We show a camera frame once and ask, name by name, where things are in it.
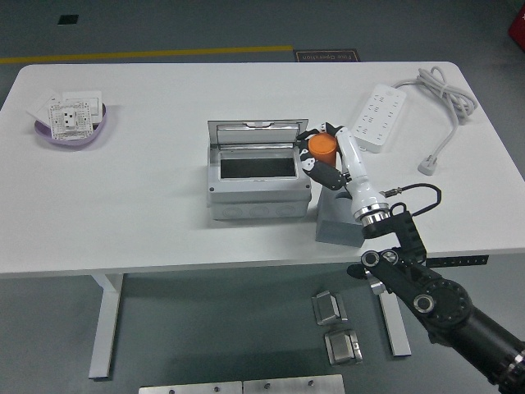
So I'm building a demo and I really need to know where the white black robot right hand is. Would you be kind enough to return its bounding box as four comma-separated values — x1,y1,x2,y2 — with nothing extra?
295,121,389,218

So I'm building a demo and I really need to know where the small metal bracket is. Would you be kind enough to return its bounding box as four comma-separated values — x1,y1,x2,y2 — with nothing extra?
323,323,364,366
310,290,349,327

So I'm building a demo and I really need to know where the black table control panel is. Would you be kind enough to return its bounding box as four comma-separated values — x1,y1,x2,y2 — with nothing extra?
426,254,491,268

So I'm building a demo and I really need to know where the plain white cover plate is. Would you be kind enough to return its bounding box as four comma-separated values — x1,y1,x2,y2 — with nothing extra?
25,93,62,123

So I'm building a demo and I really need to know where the white power cord with plug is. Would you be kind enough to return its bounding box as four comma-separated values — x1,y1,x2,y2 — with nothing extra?
391,66,479,176

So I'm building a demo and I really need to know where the orange cylinder object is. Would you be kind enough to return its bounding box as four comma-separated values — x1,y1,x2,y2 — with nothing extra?
308,133,339,166

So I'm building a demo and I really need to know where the grey block holder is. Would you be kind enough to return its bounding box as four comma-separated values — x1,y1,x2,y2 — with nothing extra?
314,184,366,249

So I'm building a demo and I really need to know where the purple bowl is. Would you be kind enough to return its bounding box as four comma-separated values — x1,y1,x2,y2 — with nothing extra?
33,102,108,149

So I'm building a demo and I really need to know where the white table leg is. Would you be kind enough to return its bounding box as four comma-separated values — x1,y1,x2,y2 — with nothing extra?
88,273,126,381
368,278,413,358

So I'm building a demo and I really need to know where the brown floor sign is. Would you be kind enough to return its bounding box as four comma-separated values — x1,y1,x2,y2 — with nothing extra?
293,48,360,63

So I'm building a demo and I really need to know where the grey electrical box with lid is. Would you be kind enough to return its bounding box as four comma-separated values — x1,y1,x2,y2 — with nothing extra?
206,118,313,222

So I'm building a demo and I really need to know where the white power strip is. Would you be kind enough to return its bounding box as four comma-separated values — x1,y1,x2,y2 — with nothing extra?
351,83,407,155

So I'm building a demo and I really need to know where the red object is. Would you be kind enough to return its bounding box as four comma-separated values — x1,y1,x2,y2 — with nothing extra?
507,7,525,42

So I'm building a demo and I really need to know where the white switch plate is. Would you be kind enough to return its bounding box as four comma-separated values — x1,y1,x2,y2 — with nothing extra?
62,89,103,121

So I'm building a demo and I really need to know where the white socket plate with holes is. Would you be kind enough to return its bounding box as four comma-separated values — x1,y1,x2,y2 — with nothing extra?
45,98,94,141

